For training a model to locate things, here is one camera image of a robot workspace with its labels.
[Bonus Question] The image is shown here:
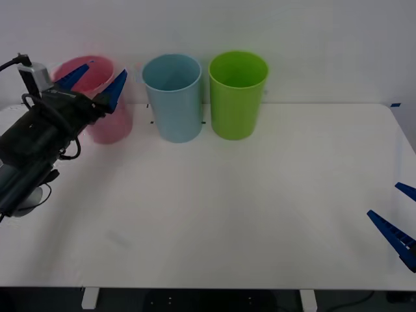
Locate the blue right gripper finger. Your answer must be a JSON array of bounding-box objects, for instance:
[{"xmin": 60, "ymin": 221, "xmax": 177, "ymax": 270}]
[
  {"xmin": 366, "ymin": 209, "xmax": 416, "ymax": 273},
  {"xmin": 394, "ymin": 182, "xmax": 416, "ymax": 200}
]

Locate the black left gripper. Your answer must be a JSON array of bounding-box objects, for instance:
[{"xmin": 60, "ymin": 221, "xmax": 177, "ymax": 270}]
[{"xmin": 41, "ymin": 63, "xmax": 129, "ymax": 133}]

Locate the pink plastic bin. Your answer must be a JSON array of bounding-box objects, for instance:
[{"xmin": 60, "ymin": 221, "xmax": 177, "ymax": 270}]
[{"xmin": 51, "ymin": 55, "xmax": 133, "ymax": 146}]

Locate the pale blue plastic bin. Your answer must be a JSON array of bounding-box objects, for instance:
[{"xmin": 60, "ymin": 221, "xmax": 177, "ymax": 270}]
[{"xmin": 142, "ymin": 53, "xmax": 203, "ymax": 144}]

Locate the white table leg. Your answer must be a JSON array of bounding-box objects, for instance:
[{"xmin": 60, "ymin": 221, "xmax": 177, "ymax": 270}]
[
  {"xmin": 81, "ymin": 287, "xmax": 99, "ymax": 309},
  {"xmin": 299, "ymin": 289, "xmax": 318, "ymax": 311}
]

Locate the green plastic bin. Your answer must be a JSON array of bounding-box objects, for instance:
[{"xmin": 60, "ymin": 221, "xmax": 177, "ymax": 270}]
[{"xmin": 208, "ymin": 50, "xmax": 269, "ymax": 141}]

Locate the black floor cable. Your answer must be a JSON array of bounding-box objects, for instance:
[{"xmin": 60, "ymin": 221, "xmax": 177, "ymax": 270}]
[{"xmin": 320, "ymin": 291, "xmax": 374, "ymax": 309}]

